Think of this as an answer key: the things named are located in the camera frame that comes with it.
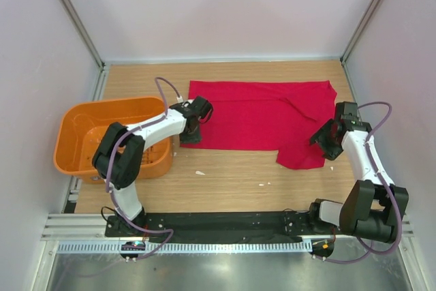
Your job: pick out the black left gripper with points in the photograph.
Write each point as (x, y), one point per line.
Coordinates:
(194, 139)

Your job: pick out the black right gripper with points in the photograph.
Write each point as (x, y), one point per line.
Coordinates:
(330, 152)

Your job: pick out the red t shirt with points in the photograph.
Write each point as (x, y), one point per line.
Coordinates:
(267, 116)

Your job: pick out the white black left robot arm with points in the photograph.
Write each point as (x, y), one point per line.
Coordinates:
(118, 157)

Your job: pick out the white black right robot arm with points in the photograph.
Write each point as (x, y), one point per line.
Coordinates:
(375, 207)

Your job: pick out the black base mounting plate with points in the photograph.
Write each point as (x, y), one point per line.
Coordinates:
(224, 228)

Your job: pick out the orange plastic basket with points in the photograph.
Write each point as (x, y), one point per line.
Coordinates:
(83, 127)

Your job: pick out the white slotted cable duct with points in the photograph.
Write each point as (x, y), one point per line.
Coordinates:
(132, 247)

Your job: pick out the aluminium frame rail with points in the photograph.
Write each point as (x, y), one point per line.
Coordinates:
(81, 226)

